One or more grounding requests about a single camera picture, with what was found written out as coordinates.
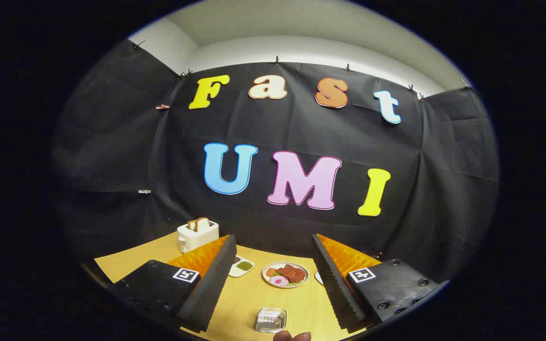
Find white toaster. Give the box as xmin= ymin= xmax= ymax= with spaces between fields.
xmin=177 ymin=220 xmax=219 ymax=254

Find row of black cloth clips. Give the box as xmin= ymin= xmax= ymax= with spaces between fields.
xmin=133 ymin=40 xmax=472 ymax=101

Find white round food plate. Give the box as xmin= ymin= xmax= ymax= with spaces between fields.
xmin=262 ymin=261 xmax=309 ymax=288

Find white divided tray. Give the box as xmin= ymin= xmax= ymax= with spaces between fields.
xmin=229 ymin=255 xmax=255 ymax=278

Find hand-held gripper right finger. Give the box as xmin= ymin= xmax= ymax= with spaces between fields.
xmin=311 ymin=233 xmax=449 ymax=333

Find clear plastic container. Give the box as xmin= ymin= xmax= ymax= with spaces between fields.
xmin=255 ymin=308 xmax=287 ymax=333

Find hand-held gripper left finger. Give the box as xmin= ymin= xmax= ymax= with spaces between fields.
xmin=109 ymin=234 xmax=237 ymax=333

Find red meat pieces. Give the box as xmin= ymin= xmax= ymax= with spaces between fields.
xmin=277 ymin=264 xmax=307 ymax=284

